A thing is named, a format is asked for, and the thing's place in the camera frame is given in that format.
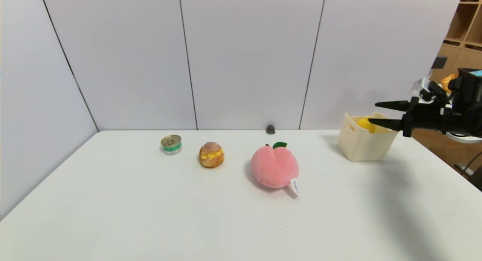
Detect small green labelled tin can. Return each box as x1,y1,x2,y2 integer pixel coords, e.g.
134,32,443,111
161,135,183,156

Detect pink plush peach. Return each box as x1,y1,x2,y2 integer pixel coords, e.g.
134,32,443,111
250,142,301,197

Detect black cable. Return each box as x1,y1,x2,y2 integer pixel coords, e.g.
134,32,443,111
464,152,482,174

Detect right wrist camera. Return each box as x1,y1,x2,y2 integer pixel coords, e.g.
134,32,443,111
412,77,451,105

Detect yellow duck scooter toy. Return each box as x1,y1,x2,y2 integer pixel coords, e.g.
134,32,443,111
357,117,378,134

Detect wooden shelf unit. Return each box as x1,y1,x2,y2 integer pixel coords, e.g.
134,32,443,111
429,0,482,84

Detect cream white plastic box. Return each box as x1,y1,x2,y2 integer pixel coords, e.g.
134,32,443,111
337,111,399,162

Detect white side table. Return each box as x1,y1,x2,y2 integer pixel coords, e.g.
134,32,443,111
454,132,482,144

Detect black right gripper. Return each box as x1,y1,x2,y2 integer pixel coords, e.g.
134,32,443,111
368,96,445,137

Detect cream puff pastry toy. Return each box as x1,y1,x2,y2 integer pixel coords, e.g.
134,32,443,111
199,142,225,169

